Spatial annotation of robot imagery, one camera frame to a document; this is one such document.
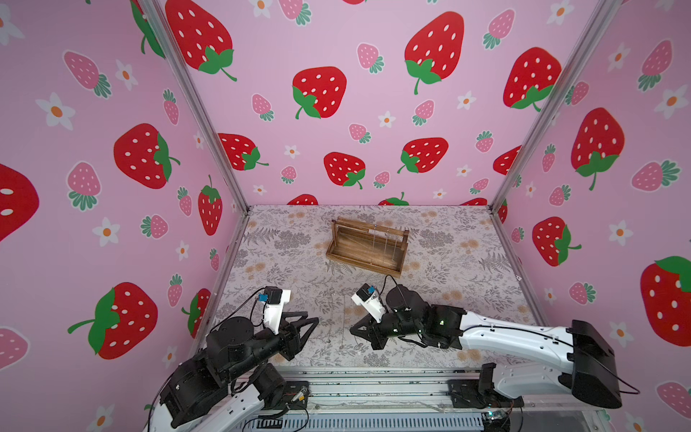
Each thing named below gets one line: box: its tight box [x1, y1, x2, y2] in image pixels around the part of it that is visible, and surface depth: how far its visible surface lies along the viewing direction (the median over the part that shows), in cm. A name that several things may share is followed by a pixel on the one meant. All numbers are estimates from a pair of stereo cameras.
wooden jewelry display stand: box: [325, 216, 411, 279], surface depth 106 cm
